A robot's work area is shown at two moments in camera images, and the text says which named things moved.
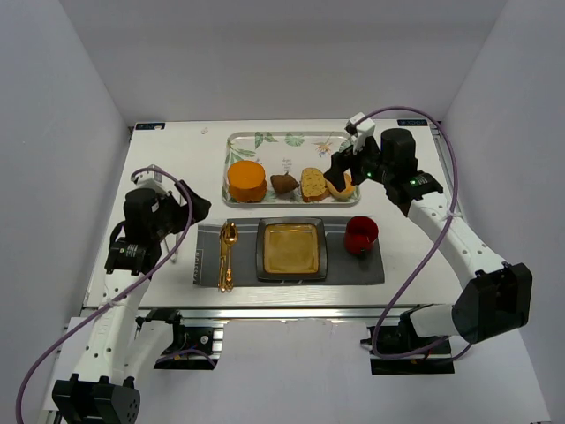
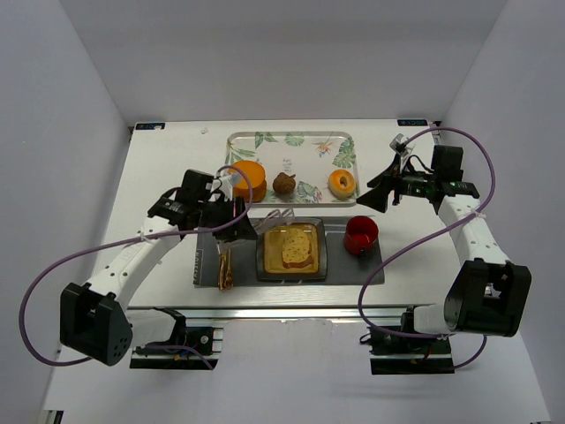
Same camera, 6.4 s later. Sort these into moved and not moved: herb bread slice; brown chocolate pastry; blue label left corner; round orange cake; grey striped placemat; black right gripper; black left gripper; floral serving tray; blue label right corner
Moved: black left gripper; black right gripper; herb bread slice
Not moved: round orange cake; brown chocolate pastry; floral serving tray; blue label left corner; blue label right corner; grey striped placemat
